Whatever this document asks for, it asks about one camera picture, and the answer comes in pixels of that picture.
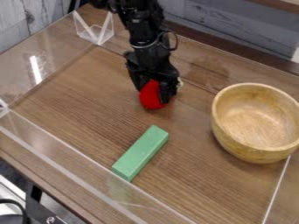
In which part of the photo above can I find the black cable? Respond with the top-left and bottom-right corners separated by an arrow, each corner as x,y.
0,199 -> 30,224

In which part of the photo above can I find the green rectangular block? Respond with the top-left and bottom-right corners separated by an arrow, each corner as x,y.
112,125 -> 168,182

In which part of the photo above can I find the clear acrylic corner bracket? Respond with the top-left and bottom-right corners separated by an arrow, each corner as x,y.
72,11 -> 114,46

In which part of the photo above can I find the clear acrylic tray wall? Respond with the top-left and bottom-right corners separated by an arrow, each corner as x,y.
0,99 -> 194,224

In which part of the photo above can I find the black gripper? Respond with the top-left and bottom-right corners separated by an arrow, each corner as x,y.
124,43 -> 180,104

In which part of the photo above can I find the red toy radish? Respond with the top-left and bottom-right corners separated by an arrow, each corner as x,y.
138,79 -> 182,109

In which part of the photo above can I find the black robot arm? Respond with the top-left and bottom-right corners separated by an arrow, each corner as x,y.
89,0 -> 180,108

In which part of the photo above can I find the black metal table bracket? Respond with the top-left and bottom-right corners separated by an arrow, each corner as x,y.
25,184 -> 66,224

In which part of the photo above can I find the wooden bowl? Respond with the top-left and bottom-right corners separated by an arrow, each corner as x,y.
210,83 -> 299,164

